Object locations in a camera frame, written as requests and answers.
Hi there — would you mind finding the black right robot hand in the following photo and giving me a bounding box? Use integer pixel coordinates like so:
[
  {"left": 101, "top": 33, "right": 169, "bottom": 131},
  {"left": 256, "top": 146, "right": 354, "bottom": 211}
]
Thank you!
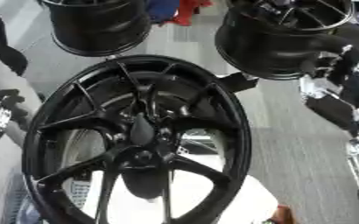
[{"left": 297, "top": 34, "right": 359, "bottom": 138}]

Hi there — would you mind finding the black wheel with silver-edged spokes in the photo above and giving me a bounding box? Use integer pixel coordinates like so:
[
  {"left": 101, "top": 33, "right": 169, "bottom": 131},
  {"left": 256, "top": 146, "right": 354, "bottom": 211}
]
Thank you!
[{"left": 213, "top": 0, "right": 357, "bottom": 81}]

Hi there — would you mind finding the black spoked wheel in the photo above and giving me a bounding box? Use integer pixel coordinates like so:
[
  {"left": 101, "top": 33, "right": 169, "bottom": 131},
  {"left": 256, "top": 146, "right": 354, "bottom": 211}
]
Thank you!
[{"left": 20, "top": 54, "right": 255, "bottom": 224}]

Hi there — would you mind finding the black wheel with plain barrel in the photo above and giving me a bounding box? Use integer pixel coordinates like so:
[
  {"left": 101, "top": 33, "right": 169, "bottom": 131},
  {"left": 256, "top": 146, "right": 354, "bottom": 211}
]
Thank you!
[{"left": 37, "top": 0, "right": 154, "bottom": 58}]

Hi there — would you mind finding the brown block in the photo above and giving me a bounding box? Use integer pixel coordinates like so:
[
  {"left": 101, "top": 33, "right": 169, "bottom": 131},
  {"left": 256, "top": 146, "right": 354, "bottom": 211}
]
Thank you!
[{"left": 266, "top": 204, "right": 298, "bottom": 224}]

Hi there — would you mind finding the red fabric item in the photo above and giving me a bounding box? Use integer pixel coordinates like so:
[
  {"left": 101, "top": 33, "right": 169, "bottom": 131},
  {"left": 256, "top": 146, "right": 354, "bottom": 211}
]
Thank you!
[{"left": 167, "top": 0, "right": 215, "bottom": 27}]

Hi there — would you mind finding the blue fabric item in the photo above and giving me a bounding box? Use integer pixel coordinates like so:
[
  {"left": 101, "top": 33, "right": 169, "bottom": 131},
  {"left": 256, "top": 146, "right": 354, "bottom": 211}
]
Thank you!
[{"left": 144, "top": 0, "right": 183, "bottom": 25}]

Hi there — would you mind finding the black wheel stand bracket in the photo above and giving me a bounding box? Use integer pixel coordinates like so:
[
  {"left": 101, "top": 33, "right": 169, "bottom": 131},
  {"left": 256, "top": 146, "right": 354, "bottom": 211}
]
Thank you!
[{"left": 216, "top": 72, "right": 261, "bottom": 95}]

